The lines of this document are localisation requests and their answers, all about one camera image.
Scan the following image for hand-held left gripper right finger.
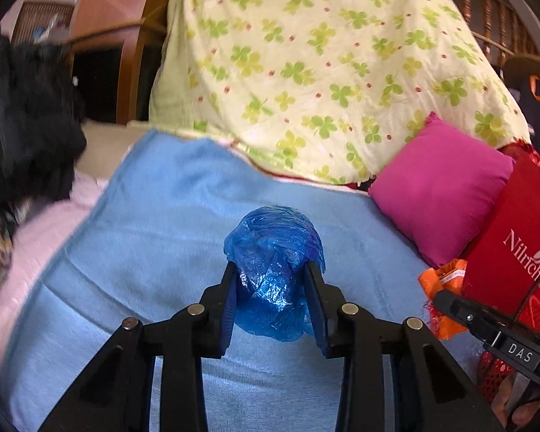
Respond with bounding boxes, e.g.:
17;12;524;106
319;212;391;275
303;261;505;432

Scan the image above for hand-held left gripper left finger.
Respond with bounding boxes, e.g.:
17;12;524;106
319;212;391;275
38;261;241;432

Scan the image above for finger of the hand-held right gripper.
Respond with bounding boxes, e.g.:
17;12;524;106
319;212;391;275
433;289;508;346

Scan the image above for red plastic mesh basket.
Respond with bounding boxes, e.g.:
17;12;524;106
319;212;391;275
477;292;540;408

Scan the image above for orange wrapper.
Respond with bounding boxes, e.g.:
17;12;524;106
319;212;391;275
418;258;471;340

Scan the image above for blue plastic bag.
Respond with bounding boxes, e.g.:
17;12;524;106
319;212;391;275
224;206;327;342

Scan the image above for red printed shopping bag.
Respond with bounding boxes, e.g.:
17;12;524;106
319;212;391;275
461;153;540;325

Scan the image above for light blue bed sheet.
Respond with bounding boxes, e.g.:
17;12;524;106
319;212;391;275
0;128;482;432

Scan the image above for magenta pillow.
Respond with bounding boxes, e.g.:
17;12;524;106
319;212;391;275
368;112;516;268

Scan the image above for pink blanket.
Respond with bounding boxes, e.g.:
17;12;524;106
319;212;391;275
0;175;114;370

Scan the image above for dark navy garment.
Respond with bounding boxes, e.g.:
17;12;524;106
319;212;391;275
504;54;540;167

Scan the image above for clover print yellow blanket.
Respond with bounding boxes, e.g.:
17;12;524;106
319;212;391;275
148;0;532;185

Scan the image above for black fuzzy garment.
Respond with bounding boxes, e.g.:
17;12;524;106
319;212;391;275
0;27;88;217

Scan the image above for wooden spindle railing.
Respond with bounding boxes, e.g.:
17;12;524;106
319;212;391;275
432;0;538;69

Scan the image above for wooden headboard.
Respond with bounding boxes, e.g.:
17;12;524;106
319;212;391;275
69;0;194;124

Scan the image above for brown wicker shelf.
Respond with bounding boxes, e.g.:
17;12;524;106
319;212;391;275
11;0;75;46

